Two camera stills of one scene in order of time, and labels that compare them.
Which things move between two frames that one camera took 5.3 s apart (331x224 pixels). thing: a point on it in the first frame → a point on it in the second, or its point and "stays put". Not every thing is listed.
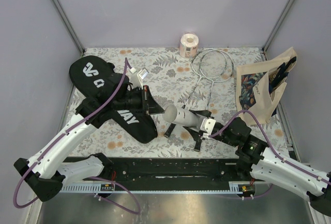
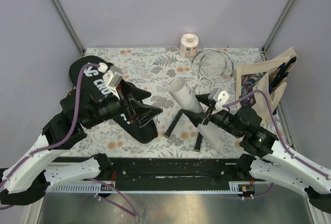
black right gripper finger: (196, 134) → (196, 118)
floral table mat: (208, 81) stays put
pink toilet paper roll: (188, 48) stays put
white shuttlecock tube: (171, 114) → (180, 90)
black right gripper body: (214, 133) → (218, 118)
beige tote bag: (259, 86) stays put
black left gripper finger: (154, 106) → (144, 114)
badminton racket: (207, 63) stays put
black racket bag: (98, 84) stays put
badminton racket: (216, 66) stays put
